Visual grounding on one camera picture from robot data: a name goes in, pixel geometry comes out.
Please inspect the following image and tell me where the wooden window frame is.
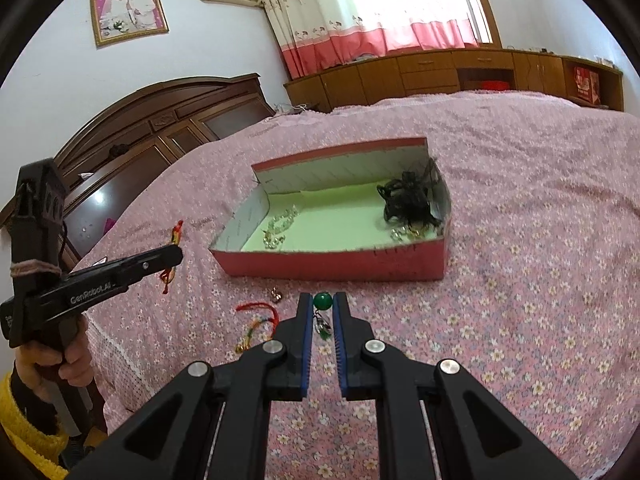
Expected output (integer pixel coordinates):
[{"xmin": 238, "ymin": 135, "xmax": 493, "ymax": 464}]
[{"xmin": 462, "ymin": 0, "xmax": 503, "ymax": 49}]

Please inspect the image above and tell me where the red string bracelet with bell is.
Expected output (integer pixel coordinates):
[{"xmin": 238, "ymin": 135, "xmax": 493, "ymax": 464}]
[{"xmin": 234, "ymin": 301, "xmax": 281, "ymax": 354}]

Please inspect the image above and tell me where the red gift box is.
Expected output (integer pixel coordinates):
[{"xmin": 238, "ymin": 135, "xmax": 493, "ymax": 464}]
[{"xmin": 572, "ymin": 66, "xmax": 600, "ymax": 106}]

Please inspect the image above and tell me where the person's left hand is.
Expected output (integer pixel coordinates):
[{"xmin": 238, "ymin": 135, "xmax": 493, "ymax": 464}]
[{"xmin": 15, "ymin": 309, "xmax": 96, "ymax": 389}]

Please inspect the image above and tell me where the gold crystal chain bracelet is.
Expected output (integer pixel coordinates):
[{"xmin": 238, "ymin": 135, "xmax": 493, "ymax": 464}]
[{"xmin": 262, "ymin": 208, "xmax": 299, "ymax": 250}]

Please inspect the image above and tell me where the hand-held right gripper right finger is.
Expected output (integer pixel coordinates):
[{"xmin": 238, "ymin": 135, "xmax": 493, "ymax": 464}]
[{"xmin": 332, "ymin": 292, "xmax": 576, "ymax": 480}]

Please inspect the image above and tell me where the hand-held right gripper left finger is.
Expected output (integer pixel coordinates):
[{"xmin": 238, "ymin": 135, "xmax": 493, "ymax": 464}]
[{"xmin": 65, "ymin": 292, "xmax": 314, "ymax": 480}]

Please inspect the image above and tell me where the red yellow string bracelet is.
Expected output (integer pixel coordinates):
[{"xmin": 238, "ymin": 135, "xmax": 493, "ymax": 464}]
[{"xmin": 158, "ymin": 220, "xmax": 184, "ymax": 295}]

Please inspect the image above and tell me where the dark wooden headboard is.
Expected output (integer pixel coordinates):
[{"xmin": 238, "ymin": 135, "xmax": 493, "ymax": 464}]
[{"xmin": 0, "ymin": 72, "xmax": 276, "ymax": 272}]

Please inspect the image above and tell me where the red cardboard box green lining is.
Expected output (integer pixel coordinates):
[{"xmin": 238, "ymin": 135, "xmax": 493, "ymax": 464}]
[{"xmin": 208, "ymin": 136, "xmax": 454, "ymax": 281}]

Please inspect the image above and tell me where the green bead earring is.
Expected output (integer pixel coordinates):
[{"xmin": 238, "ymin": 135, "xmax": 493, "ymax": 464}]
[{"xmin": 310, "ymin": 292, "xmax": 334, "ymax": 341}]

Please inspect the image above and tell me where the person's left forearm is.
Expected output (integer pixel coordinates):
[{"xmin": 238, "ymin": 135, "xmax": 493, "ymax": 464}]
[{"xmin": 0, "ymin": 357, "xmax": 69, "ymax": 480}]

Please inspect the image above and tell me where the black lace hair accessory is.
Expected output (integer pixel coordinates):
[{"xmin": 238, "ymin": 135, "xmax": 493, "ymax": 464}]
[{"xmin": 377, "ymin": 157, "xmax": 444, "ymax": 231}]

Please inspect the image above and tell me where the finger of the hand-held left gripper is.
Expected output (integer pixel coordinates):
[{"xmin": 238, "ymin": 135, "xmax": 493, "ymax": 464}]
[{"xmin": 120, "ymin": 244, "xmax": 185, "ymax": 289}]

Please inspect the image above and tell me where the long wooden cabinet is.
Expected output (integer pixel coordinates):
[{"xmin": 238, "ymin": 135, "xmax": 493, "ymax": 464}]
[{"xmin": 283, "ymin": 47, "xmax": 626, "ymax": 114}]

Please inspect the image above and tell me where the white and pink curtain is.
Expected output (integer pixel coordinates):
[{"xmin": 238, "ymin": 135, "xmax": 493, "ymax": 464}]
[{"xmin": 252, "ymin": 0, "xmax": 479, "ymax": 80}]

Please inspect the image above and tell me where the framed wall photo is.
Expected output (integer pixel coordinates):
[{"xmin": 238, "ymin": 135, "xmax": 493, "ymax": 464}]
[{"xmin": 90, "ymin": 0, "xmax": 169, "ymax": 49}]

